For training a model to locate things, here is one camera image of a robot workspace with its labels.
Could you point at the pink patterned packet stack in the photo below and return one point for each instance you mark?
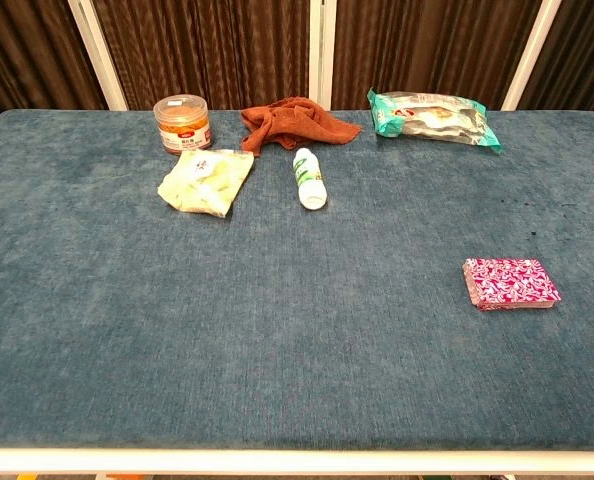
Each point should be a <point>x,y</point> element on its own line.
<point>509,282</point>

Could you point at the white bottle with green label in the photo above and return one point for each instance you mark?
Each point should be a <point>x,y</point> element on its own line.
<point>309,180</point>

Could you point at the blue fabric table cover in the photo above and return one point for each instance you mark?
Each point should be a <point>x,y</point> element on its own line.
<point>277,310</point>

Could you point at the pale yellow snack bag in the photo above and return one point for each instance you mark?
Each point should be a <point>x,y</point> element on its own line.
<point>204,185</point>

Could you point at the rust brown towel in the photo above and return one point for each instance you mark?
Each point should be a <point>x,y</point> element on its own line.
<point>297,125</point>

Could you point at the clear jar with orange snacks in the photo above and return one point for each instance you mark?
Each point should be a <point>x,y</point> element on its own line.
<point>183,125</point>

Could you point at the teal clear snack package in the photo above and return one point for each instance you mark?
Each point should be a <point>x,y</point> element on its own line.
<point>427,120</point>

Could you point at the brown curtain panel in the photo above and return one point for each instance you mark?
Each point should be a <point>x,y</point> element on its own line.
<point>207,45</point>
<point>582,55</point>
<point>427,40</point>
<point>22,55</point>

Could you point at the white partition frame post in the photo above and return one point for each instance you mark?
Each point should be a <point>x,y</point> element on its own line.
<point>99,55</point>
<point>529,55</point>
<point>322,50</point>

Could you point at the white table edge frame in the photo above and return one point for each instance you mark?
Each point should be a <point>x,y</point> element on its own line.
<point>297,461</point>

